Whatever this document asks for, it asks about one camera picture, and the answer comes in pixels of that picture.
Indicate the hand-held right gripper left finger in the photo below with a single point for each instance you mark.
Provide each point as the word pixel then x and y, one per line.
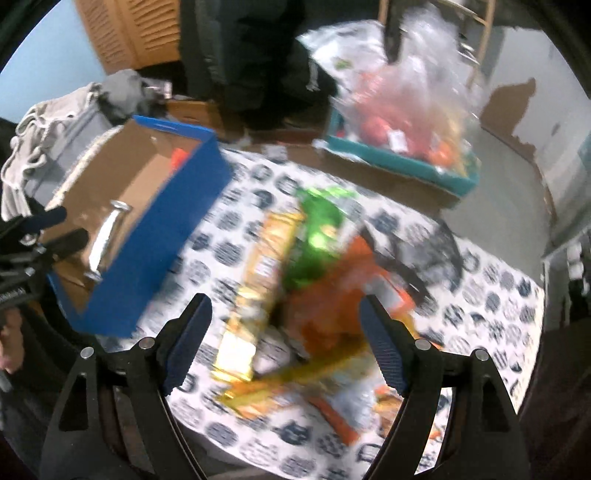
pixel 182 355

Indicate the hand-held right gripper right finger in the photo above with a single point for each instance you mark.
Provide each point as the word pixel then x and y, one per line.
pixel 385 355

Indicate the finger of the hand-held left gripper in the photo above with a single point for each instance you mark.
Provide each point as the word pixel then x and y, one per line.
pixel 46 216
pixel 64 244

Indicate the orange black snack packet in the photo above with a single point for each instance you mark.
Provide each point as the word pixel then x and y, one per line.
pixel 332 304

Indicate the blue cardboard box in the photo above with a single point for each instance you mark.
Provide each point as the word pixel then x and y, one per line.
pixel 157 249

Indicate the green snack packet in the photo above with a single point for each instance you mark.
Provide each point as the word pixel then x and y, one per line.
pixel 318 235

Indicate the person's left hand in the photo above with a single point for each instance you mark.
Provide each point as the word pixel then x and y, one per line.
pixel 9 344

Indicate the orange white snack packet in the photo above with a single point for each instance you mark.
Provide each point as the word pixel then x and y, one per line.
pixel 341 415

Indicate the light grey garment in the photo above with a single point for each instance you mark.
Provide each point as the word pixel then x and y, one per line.
pixel 41 134

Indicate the grey storage bin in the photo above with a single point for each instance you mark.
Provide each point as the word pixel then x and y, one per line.
pixel 74 138

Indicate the orange yellow striped packet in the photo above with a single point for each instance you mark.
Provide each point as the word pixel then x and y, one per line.
pixel 258 397

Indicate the yellow snack packet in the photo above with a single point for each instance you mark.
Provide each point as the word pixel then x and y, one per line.
pixel 258 286

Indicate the cat printed cloth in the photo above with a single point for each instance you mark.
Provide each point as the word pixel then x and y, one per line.
pixel 485 304

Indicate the dark grey cloth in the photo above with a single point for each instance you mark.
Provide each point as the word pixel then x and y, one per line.
pixel 124 92

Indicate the brown cardboard box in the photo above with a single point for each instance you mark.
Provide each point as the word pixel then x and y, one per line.
pixel 194 113

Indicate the teal box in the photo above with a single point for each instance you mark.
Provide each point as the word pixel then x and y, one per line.
pixel 406 164

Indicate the wooden louvered door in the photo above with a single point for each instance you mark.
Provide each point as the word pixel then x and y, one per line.
pixel 134 32

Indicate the pile of red orange packets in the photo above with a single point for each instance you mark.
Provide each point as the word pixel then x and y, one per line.
pixel 397 120

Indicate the dark hanging jacket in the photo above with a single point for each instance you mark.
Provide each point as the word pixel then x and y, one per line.
pixel 258 55

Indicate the clear plastic bag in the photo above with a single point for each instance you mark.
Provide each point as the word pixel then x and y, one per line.
pixel 429 60

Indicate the white green printed packet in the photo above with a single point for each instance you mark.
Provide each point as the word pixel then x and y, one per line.
pixel 332 50

